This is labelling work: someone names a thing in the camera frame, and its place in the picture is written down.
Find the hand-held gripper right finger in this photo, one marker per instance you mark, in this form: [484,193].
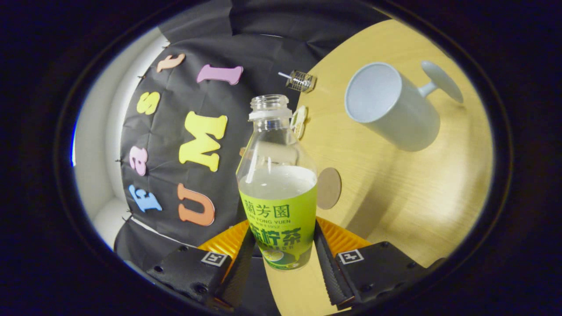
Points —
[377,272]

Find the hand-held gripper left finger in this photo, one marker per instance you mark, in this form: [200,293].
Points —
[193,270]

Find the round brown coaster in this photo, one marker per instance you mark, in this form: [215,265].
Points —
[329,188]

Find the green label juice bottle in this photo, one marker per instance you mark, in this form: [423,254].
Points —
[279,215]

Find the pale blue cup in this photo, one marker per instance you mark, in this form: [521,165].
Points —
[404,123]

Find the wooden table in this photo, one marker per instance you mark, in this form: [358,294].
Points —
[404,197]

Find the black backdrop cloth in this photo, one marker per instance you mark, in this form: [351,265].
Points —
[169,140]

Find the white divided tray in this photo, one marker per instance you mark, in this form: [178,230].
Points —
[300,123]

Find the white straw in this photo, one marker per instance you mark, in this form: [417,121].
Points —
[284,75]

